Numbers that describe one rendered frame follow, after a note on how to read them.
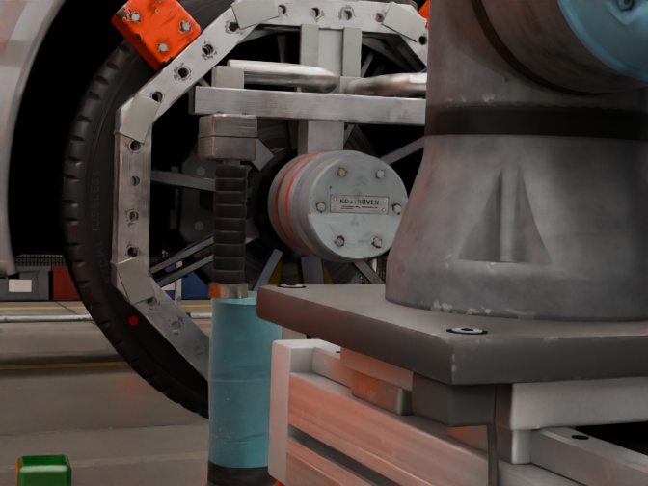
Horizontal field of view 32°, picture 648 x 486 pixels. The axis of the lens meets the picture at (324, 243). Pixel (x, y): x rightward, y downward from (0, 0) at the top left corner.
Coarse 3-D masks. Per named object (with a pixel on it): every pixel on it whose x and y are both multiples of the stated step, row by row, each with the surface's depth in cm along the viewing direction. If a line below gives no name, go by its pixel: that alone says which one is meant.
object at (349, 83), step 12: (348, 36) 148; (360, 36) 149; (348, 48) 148; (360, 48) 149; (348, 60) 148; (360, 60) 149; (348, 72) 148; (348, 84) 146; (360, 84) 142; (372, 84) 139; (384, 84) 136; (396, 84) 135; (408, 84) 134; (420, 84) 133
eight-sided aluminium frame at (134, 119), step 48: (240, 0) 144; (288, 0) 146; (336, 0) 148; (192, 48) 143; (144, 96) 141; (144, 144) 142; (144, 192) 142; (144, 240) 143; (144, 288) 143; (192, 336) 145
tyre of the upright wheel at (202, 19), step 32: (192, 0) 151; (224, 0) 152; (384, 0) 159; (128, 64) 149; (96, 96) 149; (128, 96) 149; (96, 128) 148; (64, 160) 156; (96, 160) 149; (64, 192) 150; (96, 192) 149; (64, 224) 152; (96, 224) 149; (64, 256) 167; (96, 256) 149; (96, 288) 150; (96, 320) 151; (128, 320) 151; (128, 352) 152; (160, 352) 152; (160, 384) 153; (192, 384) 154
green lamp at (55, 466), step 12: (24, 456) 87; (36, 456) 87; (48, 456) 87; (60, 456) 87; (24, 468) 84; (36, 468) 84; (48, 468) 84; (60, 468) 85; (24, 480) 84; (36, 480) 84; (48, 480) 84; (60, 480) 85
